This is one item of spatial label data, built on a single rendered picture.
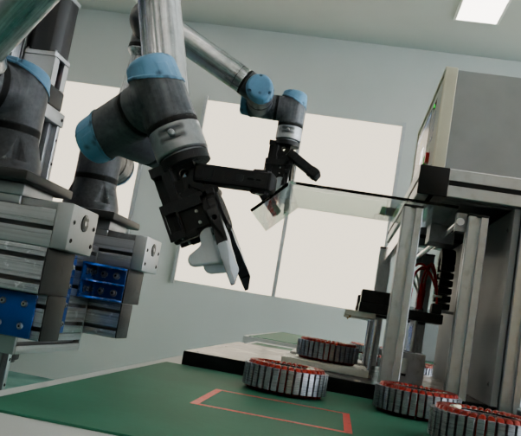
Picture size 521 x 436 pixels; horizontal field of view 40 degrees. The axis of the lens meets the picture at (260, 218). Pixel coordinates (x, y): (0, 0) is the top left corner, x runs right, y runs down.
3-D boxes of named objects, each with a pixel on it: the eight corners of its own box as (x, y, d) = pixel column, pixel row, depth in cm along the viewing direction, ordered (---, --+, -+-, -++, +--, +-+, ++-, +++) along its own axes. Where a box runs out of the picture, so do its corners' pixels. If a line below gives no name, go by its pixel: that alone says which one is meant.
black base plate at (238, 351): (181, 364, 113) (183, 349, 113) (236, 350, 176) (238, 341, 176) (486, 420, 107) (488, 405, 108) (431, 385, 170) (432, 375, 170)
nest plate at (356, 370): (280, 362, 124) (281, 355, 124) (286, 358, 139) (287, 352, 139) (367, 378, 122) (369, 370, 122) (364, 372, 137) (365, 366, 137)
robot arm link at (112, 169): (69, 169, 191) (80, 119, 193) (81, 178, 205) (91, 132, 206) (113, 176, 191) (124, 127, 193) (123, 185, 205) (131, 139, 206)
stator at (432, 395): (356, 407, 93) (361, 377, 94) (395, 407, 102) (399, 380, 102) (438, 426, 86) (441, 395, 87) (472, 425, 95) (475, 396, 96)
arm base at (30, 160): (-53, 160, 141) (-42, 112, 142) (-14, 176, 156) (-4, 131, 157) (19, 170, 139) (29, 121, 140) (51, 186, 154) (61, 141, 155)
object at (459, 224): (455, 230, 113) (458, 211, 113) (413, 264, 174) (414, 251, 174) (466, 232, 113) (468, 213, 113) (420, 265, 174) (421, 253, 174)
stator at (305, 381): (235, 387, 91) (241, 358, 91) (247, 381, 102) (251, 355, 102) (324, 404, 89) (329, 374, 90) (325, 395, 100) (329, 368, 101)
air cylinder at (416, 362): (392, 381, 125) (396, 349, 126) (389, 378, 132) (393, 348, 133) (421, 387, 124) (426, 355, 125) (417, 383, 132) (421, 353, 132)
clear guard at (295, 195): (249, 211, 117) (255, 176, 118) (264, 230, 140) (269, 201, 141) (453, 242, 113) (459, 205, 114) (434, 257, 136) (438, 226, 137)
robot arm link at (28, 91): (54, 135, 150) (67, 73, 152) (-4, 115, 139) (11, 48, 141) (19, 136, 157) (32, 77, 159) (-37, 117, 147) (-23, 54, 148)
